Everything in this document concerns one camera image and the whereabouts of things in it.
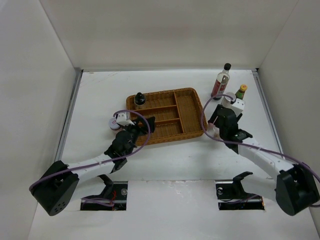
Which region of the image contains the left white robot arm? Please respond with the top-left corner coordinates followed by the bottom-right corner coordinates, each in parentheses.
top-left (29, 112), bottom-right (156, 216)

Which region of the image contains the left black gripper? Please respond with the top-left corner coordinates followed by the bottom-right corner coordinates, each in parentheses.
top-left (121, 116), bottom-right (155, 157)

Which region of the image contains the white jar silver lid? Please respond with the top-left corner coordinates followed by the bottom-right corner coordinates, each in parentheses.
top-left (221, 92), bottom-right (237, 108)

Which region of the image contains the white lid spice jar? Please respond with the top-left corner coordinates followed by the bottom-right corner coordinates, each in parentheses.
top-left (108, 117), bottom-right (121, 131)

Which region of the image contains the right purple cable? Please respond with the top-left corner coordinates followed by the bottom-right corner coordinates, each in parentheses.
top-left (201, 93), bottom-right (320, 186)

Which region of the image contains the brown wicker divided tray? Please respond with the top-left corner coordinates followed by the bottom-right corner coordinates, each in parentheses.
top-left (126, 87), bottom-right (207, 145)

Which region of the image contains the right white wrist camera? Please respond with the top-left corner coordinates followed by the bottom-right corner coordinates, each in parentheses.
top-left (229, 98), bottom-right (245, 117)

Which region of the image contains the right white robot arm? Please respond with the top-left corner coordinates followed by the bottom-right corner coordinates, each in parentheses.
top-left (209, 104), bottom-right (320, 216)

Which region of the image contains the tall dark sauce bottle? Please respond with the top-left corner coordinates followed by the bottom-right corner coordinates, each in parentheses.
top-left (211, 63), bottom-right (232, 100)

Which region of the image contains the black cap spice bottle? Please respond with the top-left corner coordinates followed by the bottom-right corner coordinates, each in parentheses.
top-left (133, 92), bottom-right (146, 110)

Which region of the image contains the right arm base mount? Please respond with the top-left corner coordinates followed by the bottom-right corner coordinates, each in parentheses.
top-left (215, 171), bottom-right (265, 211)

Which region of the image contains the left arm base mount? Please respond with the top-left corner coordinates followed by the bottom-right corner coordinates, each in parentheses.
top-left (80, 175), bottom-right (129, 211)

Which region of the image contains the green bottle yellow cap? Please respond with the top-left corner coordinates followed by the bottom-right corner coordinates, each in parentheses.
top-left (235, 84), bottom-right (248, 100)

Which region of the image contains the pink cap spice jar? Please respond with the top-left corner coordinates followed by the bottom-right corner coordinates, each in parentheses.
top-left (207, 123), bottom-right (220, 139)

